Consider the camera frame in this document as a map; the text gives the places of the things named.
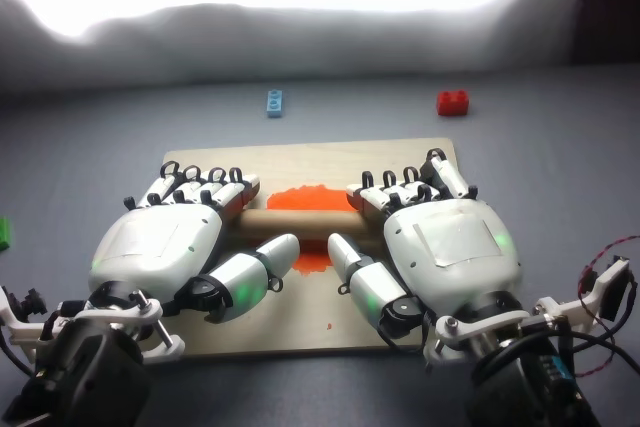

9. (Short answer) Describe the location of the red toy brick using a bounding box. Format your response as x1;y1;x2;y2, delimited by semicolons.
436;89;472;118

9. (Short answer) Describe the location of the light blue toy brick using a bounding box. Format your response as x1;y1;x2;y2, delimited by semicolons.
265;89;291;119

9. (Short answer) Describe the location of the grey table cloth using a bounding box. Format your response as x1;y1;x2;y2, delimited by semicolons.
0;64;640;427

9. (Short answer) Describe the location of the wooden rolling pin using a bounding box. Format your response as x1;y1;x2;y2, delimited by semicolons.
227;209;387;252

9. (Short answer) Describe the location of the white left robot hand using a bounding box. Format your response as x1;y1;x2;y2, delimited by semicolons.
87;159;302;324

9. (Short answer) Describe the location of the orange clay dough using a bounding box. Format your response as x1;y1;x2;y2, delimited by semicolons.
266;185;355;277

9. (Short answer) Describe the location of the white backdrop sheet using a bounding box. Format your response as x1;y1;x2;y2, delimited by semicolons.
0;0;640;96

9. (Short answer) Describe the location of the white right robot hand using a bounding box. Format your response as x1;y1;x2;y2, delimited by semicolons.
326;146;525;349

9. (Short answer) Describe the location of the light wooden board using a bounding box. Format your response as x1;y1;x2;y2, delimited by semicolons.
160;137;471;359

